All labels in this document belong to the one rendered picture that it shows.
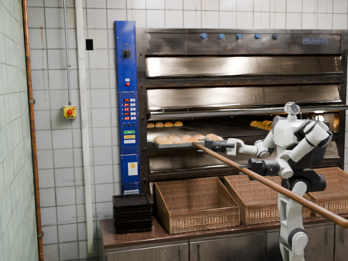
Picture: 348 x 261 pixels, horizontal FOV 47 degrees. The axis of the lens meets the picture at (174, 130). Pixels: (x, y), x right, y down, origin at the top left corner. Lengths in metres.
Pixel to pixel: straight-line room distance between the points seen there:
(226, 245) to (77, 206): 1.21
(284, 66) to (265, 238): 1.48
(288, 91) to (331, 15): 0.78
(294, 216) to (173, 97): 1.33
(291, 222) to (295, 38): 1.68
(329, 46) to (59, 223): 2.79
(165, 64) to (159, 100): 0.29
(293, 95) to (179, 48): 1.11
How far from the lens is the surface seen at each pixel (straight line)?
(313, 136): 2.20
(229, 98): 3.44
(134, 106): 3.20
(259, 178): 2.01
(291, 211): 2.76
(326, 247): 3.52
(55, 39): 3.21
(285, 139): 2.61
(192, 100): 3.33
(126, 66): 3.19
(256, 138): 3.58
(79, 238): 3.43
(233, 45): 3.48
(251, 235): 3.15
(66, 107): 3.13
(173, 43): 3.32
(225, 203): 3.35
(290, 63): 3.70
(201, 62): 3.37
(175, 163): 3.36
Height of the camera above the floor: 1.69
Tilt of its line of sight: 7 degrees down
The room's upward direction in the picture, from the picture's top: 1 degrees counter-clockwise
